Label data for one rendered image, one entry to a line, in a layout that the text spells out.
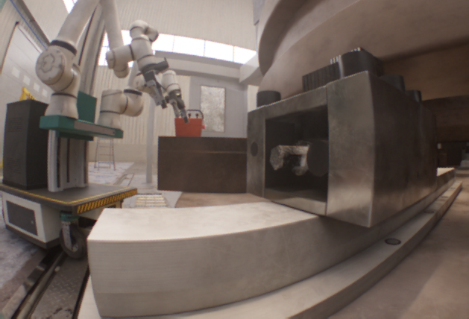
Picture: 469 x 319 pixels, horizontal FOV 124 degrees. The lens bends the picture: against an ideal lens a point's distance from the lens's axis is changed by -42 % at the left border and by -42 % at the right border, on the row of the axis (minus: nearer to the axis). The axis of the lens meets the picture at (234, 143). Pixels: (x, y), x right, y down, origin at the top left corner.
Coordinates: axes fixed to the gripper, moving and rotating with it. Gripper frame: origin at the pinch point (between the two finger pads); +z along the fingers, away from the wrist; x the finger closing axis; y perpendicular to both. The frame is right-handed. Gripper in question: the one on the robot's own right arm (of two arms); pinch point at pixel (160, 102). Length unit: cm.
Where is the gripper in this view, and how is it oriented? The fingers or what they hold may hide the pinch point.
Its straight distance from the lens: 97.6
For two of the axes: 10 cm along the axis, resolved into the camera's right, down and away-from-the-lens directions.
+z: 3.7, 9.2, 1.0
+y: -9.2, 3.8, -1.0
